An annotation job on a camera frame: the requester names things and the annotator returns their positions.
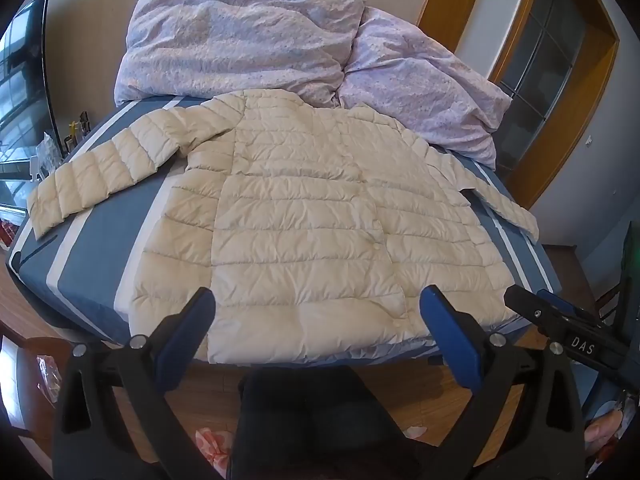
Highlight bed with blue striped sheet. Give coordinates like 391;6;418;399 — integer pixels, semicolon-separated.
6;94;562;366

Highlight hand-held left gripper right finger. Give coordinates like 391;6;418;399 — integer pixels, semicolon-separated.
419;285;586;480

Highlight pink floral slipper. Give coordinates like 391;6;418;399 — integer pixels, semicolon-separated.
194;426;237;480

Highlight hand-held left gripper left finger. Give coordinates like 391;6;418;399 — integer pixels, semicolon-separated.
52;287;217;480

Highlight person's dark trousers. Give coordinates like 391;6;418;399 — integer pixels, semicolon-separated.
227;366;407;480

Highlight person's right hand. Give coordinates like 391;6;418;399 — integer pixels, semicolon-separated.
584;410;627;445

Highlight black television screen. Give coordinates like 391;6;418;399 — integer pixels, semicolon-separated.
0;0;67;177

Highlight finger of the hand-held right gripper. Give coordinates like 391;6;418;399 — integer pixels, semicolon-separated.
503;286;622;367
536;288;608;325

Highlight clear plastic bag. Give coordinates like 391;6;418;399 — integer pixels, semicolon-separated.
36;131;65;177

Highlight round wooden stool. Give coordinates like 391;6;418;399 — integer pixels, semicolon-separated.
0;335;68;443

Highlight wooden framed glass door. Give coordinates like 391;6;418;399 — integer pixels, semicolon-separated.
416;0;622;212

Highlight cream quilted puffer jacket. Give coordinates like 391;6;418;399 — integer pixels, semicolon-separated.
26;89;540;364

